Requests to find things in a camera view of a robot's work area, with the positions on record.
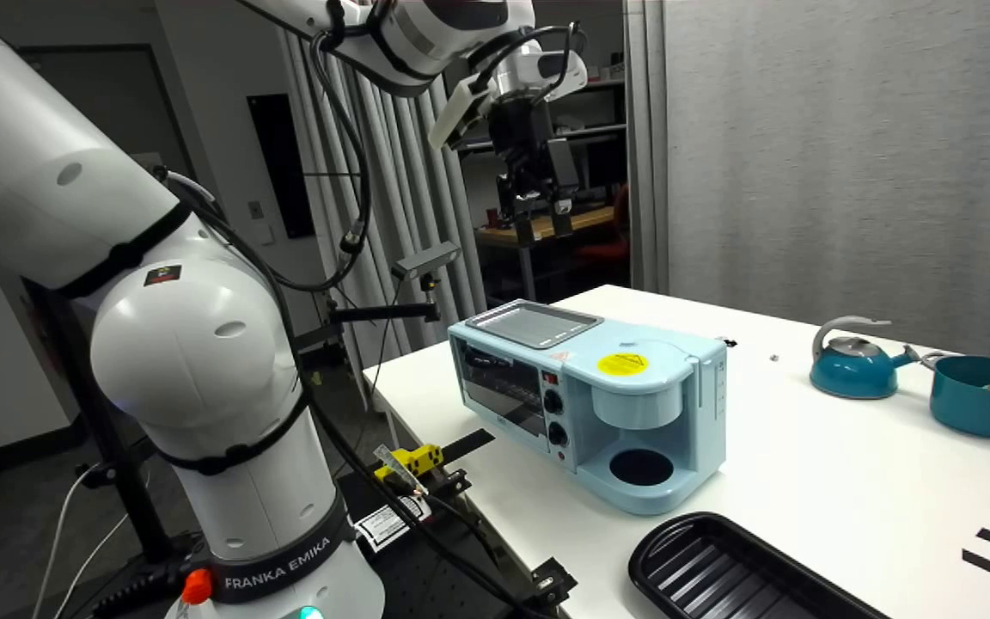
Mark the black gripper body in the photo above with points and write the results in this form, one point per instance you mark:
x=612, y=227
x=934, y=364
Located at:
x=542, y=172

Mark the yellow round button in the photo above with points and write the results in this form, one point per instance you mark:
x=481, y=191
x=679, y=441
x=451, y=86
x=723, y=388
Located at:
x=623, y=366

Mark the light blue toy microwave oven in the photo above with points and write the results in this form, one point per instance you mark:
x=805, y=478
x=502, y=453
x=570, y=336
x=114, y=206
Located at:
x=644, y=445

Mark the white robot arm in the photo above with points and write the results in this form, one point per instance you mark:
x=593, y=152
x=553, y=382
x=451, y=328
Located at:
x=193, y=350

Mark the wooden side table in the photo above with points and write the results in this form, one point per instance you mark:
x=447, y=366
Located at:
x=552, y=262

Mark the yellow black clamp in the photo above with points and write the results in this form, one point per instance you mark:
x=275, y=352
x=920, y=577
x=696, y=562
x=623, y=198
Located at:
x=417, y=471

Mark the teal toy kettle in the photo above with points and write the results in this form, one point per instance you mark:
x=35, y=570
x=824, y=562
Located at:
x=850, y=366

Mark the black ridged tray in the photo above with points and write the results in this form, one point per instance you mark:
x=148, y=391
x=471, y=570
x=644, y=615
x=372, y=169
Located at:
x=701, y=567

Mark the teal toy pot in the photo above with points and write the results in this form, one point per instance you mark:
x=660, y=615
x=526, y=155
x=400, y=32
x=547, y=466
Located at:
x=960, y=392

